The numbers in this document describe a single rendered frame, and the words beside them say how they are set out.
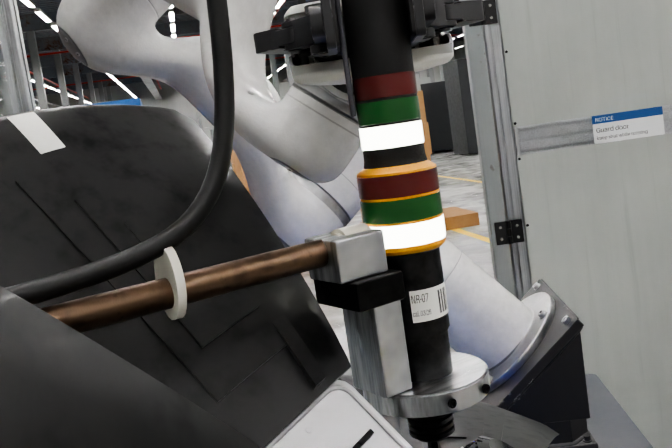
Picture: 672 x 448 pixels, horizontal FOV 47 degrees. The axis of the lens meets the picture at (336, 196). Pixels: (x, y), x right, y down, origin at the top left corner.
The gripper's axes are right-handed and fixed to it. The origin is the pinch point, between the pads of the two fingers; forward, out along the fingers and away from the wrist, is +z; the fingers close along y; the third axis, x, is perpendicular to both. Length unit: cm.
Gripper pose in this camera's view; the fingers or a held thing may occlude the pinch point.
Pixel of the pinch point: (371, 15)
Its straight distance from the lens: 41.7
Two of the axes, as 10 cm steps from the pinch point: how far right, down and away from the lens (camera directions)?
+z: -0.1, 0.9, -10.0
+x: -1.4, -9.9, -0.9
